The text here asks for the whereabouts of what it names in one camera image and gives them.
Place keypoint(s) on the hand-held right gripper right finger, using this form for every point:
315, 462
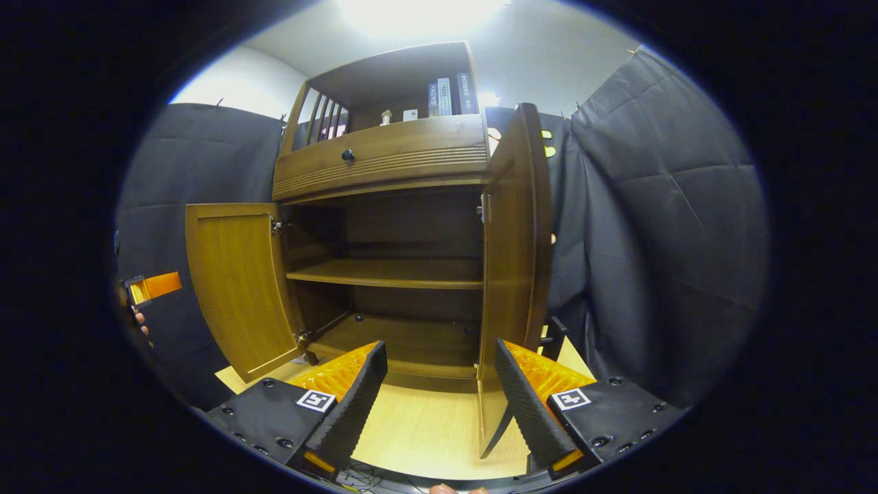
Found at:
525, 405

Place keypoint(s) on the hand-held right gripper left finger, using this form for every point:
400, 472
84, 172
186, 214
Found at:
357, 405

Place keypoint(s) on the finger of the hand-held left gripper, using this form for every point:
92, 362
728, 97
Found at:
161, 285

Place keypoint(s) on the wooden cabinet door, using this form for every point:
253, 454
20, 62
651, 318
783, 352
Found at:
514, 274
240, 288

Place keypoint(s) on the wooden double-door shoe cabinet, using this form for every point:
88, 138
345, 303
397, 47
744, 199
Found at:
398, 147

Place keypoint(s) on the metal left door hinge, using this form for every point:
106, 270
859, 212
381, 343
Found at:
277, 225

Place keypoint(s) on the metal door hinge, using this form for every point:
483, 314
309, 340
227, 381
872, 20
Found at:
482, 208
277, 225

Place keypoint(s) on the metal right door hinge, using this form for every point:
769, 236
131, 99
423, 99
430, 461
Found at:
482, 208

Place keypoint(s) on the wooden inner shelf board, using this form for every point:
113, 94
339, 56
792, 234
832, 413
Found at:
391, 273

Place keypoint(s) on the round black drawer knob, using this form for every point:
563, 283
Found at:
348, 155

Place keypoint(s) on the small white box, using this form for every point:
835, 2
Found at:
410, 114

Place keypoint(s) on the small ceiling light panel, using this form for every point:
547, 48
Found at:
490, 99

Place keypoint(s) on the blue book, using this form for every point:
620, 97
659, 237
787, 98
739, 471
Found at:
433, 99

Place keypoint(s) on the grey book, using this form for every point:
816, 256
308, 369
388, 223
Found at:
445, 96

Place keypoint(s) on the large ceiling light panel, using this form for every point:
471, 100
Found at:
418, 14

